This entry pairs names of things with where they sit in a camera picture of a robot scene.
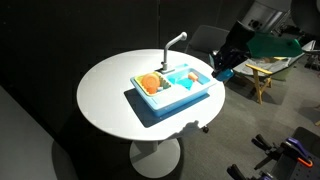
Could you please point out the black clamp tools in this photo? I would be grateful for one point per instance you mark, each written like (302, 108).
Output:
(293, 162)

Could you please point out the blue toy sink basin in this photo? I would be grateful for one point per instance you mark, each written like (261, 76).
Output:
(177, 96)

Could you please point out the wooden stool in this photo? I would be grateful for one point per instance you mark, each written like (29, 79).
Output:
(261, 80)

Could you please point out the orange cup in sink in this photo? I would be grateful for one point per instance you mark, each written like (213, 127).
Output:
(193, 76)

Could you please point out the yellow-green dish rack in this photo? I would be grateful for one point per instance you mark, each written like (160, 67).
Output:
(164, 83)

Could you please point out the green board on wrist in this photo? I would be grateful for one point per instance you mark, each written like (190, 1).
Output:
(267, 45)

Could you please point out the blue mug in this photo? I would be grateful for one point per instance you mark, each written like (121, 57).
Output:
(225, 75)

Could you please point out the round white table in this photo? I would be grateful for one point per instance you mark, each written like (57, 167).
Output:
(109, 101)

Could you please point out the grey chair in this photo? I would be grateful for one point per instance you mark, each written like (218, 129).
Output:
(204, 41)

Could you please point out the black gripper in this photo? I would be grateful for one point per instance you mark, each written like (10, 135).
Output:
(235, 50)

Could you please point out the blue plate in sink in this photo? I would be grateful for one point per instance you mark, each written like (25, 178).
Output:
(186, 83)

